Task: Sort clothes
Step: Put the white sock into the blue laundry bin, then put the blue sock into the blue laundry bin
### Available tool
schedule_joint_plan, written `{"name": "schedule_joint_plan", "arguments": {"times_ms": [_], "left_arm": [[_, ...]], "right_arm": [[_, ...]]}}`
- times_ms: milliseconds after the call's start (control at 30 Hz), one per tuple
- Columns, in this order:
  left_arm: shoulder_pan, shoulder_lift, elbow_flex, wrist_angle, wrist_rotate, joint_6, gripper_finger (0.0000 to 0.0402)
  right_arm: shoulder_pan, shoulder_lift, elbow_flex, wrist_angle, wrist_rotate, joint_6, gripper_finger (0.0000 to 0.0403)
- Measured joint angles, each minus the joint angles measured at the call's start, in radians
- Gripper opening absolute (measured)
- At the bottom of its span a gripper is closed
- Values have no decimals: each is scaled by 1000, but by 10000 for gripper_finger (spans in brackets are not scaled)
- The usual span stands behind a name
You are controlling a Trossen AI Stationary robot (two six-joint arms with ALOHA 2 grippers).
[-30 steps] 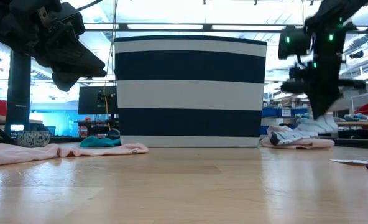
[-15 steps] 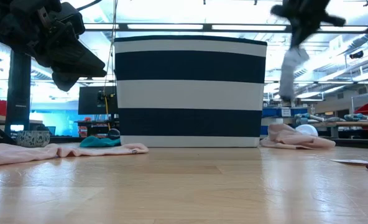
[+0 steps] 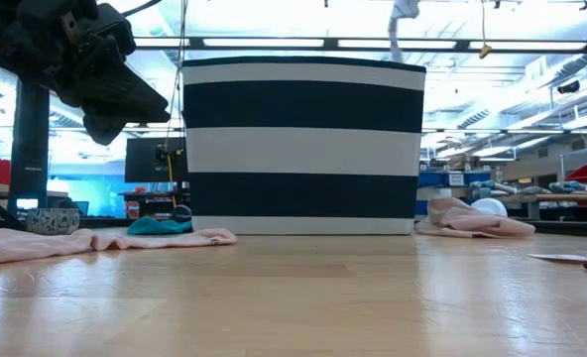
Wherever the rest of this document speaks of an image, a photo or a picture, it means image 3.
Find blue storage bins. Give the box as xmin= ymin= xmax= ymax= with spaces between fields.
xmin=418 ymin=170 xmax=494 ymax=188

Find black shelf with boxes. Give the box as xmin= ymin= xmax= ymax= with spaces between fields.
xmin=118 ymin=185 xmax=191 ymax=220

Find white garment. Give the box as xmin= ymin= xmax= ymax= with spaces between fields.
xmin=386 ymin=0 xmax=422 ymax=64

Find pale pink fleece garment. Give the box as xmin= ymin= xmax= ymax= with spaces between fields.
xmin=0 ymin=226 xmax=239 ymax=267

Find wooden workbench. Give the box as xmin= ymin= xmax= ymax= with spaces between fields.
xmin=496 ymin=191 xmax=587 ymax=223

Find black overhead frame beam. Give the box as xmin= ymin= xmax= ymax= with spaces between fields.
xmin=133 ymin=35 xmax=587 ymax=55

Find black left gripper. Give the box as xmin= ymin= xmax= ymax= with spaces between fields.
xmin=35 ymin=9 xmax=172 ymax=147

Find white round object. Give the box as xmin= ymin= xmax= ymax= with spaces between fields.
xmin=470 ymin=197 xmax=509 ymax=219

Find black round object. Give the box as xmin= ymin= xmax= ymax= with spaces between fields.
xmin=171 ymin=203 xmax=193 ymax=224

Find teal garment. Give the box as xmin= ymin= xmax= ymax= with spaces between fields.
xmin=126 ymin=216 xmax=194 ymax=237

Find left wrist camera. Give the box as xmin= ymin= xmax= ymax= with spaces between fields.
xmin=92 ymin=2 xmax=139 ymax=57

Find white paper card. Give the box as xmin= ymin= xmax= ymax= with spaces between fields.
xmin=525 ymin=253 xmax=587 ymax=264

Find yellow hanging pendant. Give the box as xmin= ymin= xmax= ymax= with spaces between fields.
xmin=477 ymin=0 xmax=494 ymax=60

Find patterned ceramic bowl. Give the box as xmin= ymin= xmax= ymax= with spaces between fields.
xmin=24 ymin=207 xmax=81 ymax=236

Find black monitor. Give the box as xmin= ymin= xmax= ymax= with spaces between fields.
xmin=124 ymin=137 xmax=189 ymax=184

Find light pink garment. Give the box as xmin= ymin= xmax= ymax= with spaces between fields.
xmin=413 ymin=196 xmax=536 ymax=240

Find navy white striped fabric bin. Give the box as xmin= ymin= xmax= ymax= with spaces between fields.
xmin=180 ymin=55 xmax=427 ymax=237

